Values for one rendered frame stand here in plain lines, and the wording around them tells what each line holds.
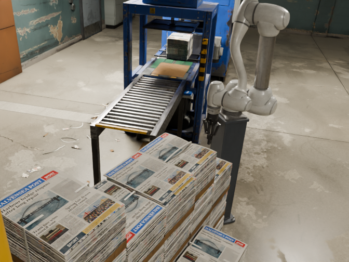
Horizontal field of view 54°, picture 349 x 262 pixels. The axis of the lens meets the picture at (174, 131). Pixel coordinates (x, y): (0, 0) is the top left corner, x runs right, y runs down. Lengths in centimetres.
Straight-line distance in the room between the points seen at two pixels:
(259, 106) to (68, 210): 158
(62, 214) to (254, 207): 238
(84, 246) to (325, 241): 244
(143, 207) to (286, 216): 201
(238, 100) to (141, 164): 70
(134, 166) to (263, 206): 184
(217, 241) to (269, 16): 136
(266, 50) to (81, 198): 150
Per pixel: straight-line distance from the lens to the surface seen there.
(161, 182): 172
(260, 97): 241
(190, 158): 193
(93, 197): 129
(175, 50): 457
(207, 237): 213
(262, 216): 330
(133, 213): 156
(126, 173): 178
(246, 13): 226
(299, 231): 328
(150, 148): 200
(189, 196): 179
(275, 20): 219
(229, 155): 272
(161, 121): 289
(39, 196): 133
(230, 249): 210
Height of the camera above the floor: 210
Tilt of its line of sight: 28 degrees down
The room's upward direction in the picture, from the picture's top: 4 degrees clockwise
